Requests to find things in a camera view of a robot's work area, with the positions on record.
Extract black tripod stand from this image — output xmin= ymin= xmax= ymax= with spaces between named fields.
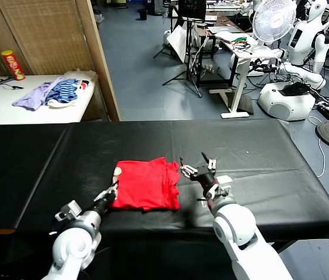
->
xmin=162 ymin=17 xmax=203 ymax=99

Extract wooden folding screen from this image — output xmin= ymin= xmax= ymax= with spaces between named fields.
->
xmin=0 ymin=0 xmax=121 ymax=122

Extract silver laptop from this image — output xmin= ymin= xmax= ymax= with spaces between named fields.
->
xmin=208 ymin=26 xmax=241 ymax=34

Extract white electric fan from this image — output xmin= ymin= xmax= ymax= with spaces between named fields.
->
xmin=251 ymin=0 xmax=298 ymax=58

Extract white humanoid robot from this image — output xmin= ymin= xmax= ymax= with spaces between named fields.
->
xmin=257 ymin=0 xmax=329 ymax=122

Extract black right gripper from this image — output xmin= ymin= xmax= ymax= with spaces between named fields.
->
xmin=179 ymin=152 xmax=219 ymax=195

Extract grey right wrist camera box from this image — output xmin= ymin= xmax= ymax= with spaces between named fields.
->
xmin=213 ymin=176 xmax=232 ymax=202

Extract white reflector board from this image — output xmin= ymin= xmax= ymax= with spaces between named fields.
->
xmin=166 ymin=25 xmax=188 ymax=64

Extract clear plastic bag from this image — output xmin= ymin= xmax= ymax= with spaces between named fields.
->
xmin=62 ymin=69 xmax=98 ymax=88

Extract purple garment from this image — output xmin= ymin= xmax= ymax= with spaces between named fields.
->
xmin=12 ymin=77 xmax=63 ymax=112

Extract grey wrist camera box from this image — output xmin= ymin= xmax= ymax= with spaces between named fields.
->
xmin=54 ymin=200 xmax=83 ymax=221
xmin=213 ymin=176 xmax=232 ymax=202

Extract green cable bundle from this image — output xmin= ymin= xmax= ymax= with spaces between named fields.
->
xmin=230 ymin=34 xmax=250 ymax=44

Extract red chips can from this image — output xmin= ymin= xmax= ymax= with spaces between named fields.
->
xmin=1 ymin=50 xmax=26 ymax=81

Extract white floor cable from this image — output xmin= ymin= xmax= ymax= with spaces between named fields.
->
xmin=307 ymin=115 xmax=327 ymax=178

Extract black monitor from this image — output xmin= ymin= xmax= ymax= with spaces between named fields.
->
xmin=177 ymin=0 xmax=207 ymax=20

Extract black floor plate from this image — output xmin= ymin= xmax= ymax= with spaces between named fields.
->
xmin=239 ymin=95 xmax=254 ymax=115

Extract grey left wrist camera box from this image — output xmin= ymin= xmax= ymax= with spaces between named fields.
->
xmin=54 ymin=200 xmax=83 ymax=221

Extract red t-shirt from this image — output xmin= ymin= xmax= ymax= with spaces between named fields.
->
xmin=109 ymin=156 xmax=181 ymax=211

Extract black cables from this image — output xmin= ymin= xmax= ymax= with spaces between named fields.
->
xmin=0 ymin=76 xmax=25 ymax=94

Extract white standing desk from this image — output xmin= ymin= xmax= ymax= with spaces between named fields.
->
xmin=208 ymin=24 xmax=270 ymax=120

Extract white cloth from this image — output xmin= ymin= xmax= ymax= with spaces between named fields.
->
xmin=47 ymin=99 xmax=76 ymax=110

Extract white side table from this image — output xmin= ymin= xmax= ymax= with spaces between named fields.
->
xmin=0 ymin=74 xmax=98 ymax=126

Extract black table cover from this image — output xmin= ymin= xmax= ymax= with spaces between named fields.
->
xmin=0 ymin=118 xmax=329 ymax=254

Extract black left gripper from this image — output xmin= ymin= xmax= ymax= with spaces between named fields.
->
xmin=90 ymin=180 xmax=120 ymax=216

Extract blue striped garment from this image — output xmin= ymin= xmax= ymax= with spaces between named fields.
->
xmin=45 ymin=78 xmax=79 ymax=106

